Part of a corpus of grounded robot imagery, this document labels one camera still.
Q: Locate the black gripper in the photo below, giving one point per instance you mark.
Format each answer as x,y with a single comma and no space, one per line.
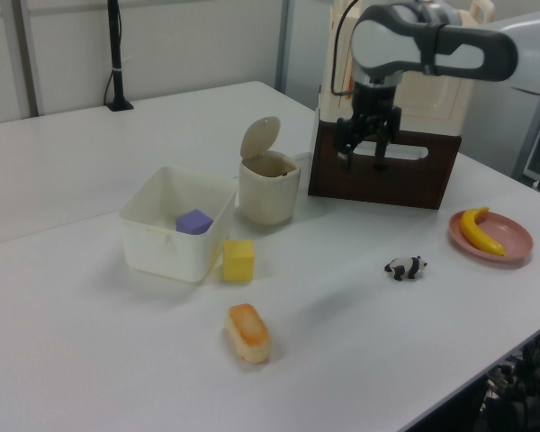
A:
374,103

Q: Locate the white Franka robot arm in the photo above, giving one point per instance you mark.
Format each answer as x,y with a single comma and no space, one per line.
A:
454,45

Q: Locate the cream mini trash can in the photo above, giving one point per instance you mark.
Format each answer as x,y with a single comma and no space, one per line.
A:
265,198

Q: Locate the dark brown wooden box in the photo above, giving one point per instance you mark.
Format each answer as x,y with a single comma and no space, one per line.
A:
387,184

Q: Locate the cream plastic storage box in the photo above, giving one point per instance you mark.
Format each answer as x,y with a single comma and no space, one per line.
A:
432,105

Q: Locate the toy panda figurine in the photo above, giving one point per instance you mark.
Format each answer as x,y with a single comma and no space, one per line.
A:
402,267

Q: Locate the yellow toy banana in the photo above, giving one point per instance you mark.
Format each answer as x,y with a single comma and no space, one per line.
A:
474,231

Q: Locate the pink plate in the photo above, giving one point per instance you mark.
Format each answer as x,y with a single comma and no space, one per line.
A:
508,236

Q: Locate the yellow foam cube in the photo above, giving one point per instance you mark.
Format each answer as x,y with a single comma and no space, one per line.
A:
238,263

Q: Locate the purple foam cube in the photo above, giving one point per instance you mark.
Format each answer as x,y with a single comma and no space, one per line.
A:
193,222

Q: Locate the toy bread loaf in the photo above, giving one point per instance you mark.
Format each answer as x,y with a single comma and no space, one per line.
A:
248,335

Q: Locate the white plastic open bin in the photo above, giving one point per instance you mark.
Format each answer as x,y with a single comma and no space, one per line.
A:
162,252

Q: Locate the black pole stand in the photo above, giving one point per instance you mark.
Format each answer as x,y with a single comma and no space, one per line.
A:
115,58

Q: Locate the black chair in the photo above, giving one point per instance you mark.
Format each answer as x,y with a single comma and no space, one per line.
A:
526,382

